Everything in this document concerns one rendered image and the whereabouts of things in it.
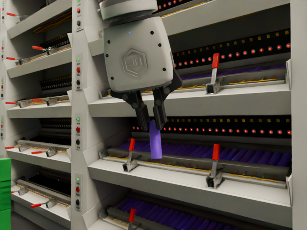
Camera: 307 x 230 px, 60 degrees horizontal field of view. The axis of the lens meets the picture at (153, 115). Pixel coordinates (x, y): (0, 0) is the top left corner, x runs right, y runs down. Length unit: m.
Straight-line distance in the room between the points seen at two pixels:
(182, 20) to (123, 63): 0.29
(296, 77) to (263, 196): 0.23
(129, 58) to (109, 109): 0.42
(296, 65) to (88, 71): 0.62
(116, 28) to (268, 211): 0.41
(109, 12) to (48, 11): 0.83
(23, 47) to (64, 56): 0.57
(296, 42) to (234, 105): 0.16
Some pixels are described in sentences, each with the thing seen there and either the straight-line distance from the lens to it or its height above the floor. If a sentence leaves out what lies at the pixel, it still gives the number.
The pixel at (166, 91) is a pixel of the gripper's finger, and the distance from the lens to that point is 0.42.
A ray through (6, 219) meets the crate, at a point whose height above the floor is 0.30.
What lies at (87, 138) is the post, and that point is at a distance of 0.89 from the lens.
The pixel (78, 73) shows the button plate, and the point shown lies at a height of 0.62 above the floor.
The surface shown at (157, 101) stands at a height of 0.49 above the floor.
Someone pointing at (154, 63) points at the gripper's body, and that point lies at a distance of 0.39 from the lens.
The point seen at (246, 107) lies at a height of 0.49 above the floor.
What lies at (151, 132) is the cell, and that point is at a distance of 0.44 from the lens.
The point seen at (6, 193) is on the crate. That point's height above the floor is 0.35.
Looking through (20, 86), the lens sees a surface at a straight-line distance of 1.55.
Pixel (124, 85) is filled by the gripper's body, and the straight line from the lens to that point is 0.41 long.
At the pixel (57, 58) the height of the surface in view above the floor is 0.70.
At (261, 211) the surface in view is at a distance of 0.57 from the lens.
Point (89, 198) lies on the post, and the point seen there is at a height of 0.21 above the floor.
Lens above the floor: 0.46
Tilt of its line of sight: 1 degrees up
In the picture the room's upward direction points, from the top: straight up
